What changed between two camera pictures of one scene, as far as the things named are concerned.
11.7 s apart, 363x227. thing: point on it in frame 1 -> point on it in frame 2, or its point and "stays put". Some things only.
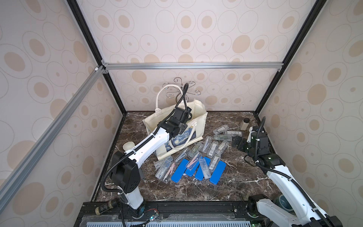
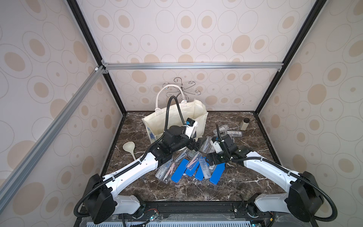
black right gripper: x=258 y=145 -> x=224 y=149
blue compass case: x=218 y=172 stays put
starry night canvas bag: x=195 y=126 stays put
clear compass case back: x=221 y=130 stays put
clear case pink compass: x=194 y=161 stays put
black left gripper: x=184 y=126 -> x=192 y=145
